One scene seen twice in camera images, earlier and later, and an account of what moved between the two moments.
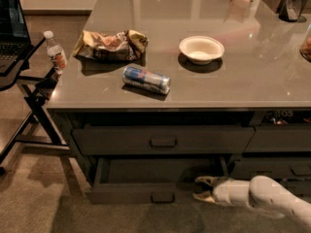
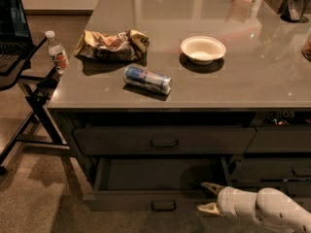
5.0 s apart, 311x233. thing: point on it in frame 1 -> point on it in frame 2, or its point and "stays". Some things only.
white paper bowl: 201,49 stays
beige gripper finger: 206,196 -> 209,208
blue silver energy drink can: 141,78 stays
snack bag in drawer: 284,117 stays
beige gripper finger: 209,180 -> 213,186
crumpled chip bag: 120,46 stays
